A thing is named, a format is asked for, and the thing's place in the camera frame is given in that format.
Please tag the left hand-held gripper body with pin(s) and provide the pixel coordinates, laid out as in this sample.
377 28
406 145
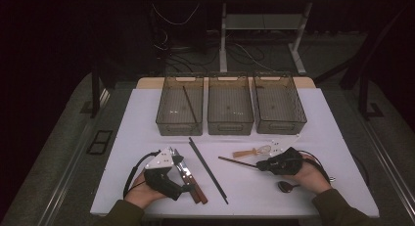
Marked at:
159 160

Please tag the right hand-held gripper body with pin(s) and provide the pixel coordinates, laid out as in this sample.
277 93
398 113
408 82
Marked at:
284 162

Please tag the orange clear baby spoon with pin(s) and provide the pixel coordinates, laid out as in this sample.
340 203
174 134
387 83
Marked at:
245 153

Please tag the dark metal spoon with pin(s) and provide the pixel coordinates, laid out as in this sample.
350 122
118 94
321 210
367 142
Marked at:
285 186

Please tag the black chopstick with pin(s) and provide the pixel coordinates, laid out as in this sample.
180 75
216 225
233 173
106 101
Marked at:
210 172
207 170

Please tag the smoky clear plastic bin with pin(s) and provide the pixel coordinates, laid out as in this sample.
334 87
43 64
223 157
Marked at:
176 108
277 105
230 107

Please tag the person's right hand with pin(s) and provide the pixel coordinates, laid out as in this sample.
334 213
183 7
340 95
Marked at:
311 178

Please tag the person's left hand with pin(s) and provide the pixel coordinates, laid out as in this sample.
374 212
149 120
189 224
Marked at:
140 193

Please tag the wooden table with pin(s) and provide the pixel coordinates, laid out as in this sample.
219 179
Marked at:
147 83

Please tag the black metal stand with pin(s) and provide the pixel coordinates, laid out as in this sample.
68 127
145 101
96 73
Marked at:
363 95

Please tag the grey metal desk frame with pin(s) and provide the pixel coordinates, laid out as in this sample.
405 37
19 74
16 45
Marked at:
223 40

